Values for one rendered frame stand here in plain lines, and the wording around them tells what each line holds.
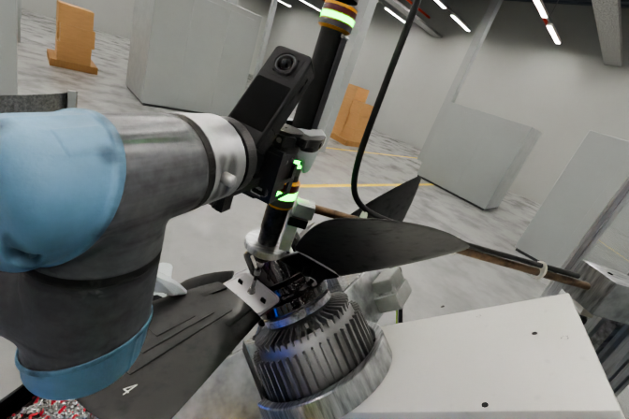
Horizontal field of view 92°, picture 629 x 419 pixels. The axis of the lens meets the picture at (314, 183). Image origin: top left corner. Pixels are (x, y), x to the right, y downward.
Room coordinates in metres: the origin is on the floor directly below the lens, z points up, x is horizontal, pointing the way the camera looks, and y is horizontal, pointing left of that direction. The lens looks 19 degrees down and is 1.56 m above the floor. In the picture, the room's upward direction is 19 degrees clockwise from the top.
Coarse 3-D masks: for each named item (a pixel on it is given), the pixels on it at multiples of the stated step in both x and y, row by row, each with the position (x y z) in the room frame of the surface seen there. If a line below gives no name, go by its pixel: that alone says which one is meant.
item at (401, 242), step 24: (312, 240) 0.38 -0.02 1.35; (336, 240) 0.37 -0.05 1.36; (360, 240) 0.36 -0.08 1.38; (384, 240) 0.36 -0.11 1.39; (408, 240) 0.35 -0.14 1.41; (432, 240) 0.35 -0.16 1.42; (456, 240) 0.35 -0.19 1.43; (336, 264) 0.44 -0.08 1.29; (360, 264) 0.42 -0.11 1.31; (384, 264) 0.41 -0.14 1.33
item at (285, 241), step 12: (300, 204) 0.42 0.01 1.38; (312, 204) 0.43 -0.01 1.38; (288, 216) 0.42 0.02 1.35; (300, 216) 0.42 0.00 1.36; (312, 216) 0.42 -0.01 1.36; (288, 228) 0.42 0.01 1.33; (252, 240) 0.41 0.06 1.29; (288, 240) 0.42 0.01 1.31; (252, 252) 0.40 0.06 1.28; (264, 252) 0.40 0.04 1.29; (276, 252) 0.41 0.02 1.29
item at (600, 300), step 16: (576, 272) 0.54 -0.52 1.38; (592, 272) 0.52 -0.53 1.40; (608, 272) 0.52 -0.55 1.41; (576, 288) 0.52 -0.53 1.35; (592, 288) 0.50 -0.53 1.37; (608, 288) 0.48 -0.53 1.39; (624, 288) 0.48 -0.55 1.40; (592, 304) 0.49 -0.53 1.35; (608, 304) 0.48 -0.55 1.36; (624, 304) 0.48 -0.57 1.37; (624, 320) 0.49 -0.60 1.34
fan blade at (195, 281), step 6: (198, 276) 0.60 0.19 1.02; (204, 276) 0.58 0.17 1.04; (210, 276) 0.57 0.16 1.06; (216, 276) 0.56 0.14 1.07; (222, 276) 0.55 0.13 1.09; (228, 276) 0.54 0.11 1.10; (186, 282) 0.60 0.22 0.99; (192, 282) 0.59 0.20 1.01; (198, 282) 0.57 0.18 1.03; (204, 282) 0.56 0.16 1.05; (210, 282) 0.55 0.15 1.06; (222, 282) 0.54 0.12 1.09; (186, 288) 0.57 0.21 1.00
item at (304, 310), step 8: (328, 288) 0.51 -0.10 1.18; (320, 296) 0.48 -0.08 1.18; (328, 296) 0.48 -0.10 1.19; (312, 304) 0.45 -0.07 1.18; (320, 304) 0.45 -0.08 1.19; (296, 312) 0.43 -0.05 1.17; (304, 312) 0.43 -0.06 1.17; (312, 312) 0.44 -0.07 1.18; (264, 320) 0.46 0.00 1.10; (272, 320) 0.44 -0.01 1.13; (280, 320) 0.43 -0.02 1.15; (288, 320) 0.42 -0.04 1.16; (296, 320) 0.42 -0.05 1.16; (272, 328) 0.43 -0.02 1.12
